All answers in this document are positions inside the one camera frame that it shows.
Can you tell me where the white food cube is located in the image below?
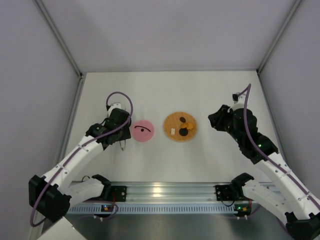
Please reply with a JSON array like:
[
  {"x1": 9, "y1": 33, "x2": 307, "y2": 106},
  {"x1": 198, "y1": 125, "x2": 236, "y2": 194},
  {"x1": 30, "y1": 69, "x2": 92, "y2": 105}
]
[{"x1": 170, "y1": 128, "x2": 176, "y2": 136}]

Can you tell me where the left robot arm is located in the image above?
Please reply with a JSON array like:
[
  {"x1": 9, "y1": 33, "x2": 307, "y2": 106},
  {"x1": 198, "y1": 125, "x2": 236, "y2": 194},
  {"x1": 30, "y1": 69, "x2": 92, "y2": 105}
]
[{"x1": 28, "y1": 108, "x2": 133, "y2": 227}]

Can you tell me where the slotted cable duct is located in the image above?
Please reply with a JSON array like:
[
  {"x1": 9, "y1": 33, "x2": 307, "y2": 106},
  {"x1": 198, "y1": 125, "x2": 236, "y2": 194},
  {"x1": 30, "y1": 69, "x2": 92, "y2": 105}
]
[{"x1": 67, "y1": 203, "x2": 252, "y2": 215}]

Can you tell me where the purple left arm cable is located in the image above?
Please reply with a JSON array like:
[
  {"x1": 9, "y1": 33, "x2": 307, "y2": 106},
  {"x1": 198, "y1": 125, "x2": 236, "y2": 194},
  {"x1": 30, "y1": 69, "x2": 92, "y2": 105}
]
[{"x1": 29, "y1": 91, "x2": 134, "y2": 227}]

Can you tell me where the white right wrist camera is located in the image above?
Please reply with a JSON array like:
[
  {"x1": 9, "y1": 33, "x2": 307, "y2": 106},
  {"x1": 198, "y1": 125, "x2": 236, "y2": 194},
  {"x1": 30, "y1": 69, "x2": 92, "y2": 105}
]
[{"x1": 231, "y1": 92, "x2": 247, "y2": 111}]

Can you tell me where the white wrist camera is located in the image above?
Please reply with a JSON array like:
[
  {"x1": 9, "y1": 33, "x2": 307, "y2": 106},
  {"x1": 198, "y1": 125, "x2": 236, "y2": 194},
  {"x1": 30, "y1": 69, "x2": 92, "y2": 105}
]
[
  {"x1": 106, "y1": 102, "x2": 122, "y2": 111},
  {"x1": 231, "y1": 92, "x2": 247, "y2": 111}
]

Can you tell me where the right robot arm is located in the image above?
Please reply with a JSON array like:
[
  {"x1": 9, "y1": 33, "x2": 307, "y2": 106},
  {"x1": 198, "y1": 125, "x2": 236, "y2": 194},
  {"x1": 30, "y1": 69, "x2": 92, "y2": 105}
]
[{"x1": 208, "y1": 104, "x2": 320, "y2": 240}]

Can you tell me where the white box corner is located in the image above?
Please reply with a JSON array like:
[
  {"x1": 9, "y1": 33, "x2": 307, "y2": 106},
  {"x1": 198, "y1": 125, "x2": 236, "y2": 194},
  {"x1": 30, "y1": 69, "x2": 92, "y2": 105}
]
[{"x1": 38, "y1": 217, "x2": 86, "y2": 240}]

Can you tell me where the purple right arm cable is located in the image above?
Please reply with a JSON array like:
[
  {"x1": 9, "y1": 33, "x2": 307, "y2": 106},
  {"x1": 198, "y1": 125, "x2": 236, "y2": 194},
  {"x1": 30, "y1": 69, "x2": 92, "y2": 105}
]
[{"x1": 237, "y1": 83, "x2": 320, "y2": 208}]

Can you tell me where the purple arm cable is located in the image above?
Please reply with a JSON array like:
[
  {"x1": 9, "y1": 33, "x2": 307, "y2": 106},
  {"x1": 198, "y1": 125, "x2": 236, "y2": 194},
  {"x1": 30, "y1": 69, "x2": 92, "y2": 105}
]
[
  {"x1": 29, "y1": 91, "x2": 134, "y2": 227},
  {"x1": 237, "y1": 83, "x2": 320, "y2": 208}
]

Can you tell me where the orange woven plate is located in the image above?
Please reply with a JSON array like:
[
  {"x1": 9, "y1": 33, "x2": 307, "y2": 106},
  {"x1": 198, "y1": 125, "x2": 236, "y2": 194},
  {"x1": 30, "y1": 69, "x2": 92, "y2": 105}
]
[{"x1": 163, "y1": 111, "x2": 198, "y2": 142}]

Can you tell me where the large dark round food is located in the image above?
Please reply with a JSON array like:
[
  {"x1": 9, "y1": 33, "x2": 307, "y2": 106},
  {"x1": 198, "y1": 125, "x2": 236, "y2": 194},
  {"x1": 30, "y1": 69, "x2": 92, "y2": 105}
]
[{"x1": 179, "y1": 127, "x2": 189, "y2": 137}]

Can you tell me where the aluminium rail base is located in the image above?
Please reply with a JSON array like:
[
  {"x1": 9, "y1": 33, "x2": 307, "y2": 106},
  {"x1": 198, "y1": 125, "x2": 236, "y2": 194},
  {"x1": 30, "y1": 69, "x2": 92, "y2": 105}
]
[{"x1": 111, "y1": 182, "x2": 229, "y2": 204}]

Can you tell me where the pink round lid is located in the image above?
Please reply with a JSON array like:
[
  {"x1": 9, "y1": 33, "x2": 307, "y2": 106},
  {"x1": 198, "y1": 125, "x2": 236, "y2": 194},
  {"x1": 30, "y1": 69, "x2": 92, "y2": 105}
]
[{"x1": 131, "y1": 120, "x2": 155, "y2": 143}]

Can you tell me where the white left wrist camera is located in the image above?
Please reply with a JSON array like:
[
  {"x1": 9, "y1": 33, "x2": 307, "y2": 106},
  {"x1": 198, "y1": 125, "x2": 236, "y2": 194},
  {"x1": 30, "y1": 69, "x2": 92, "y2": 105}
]
[{"x1": 106, "y1": 102, "x2": 122, "y2": 111}]

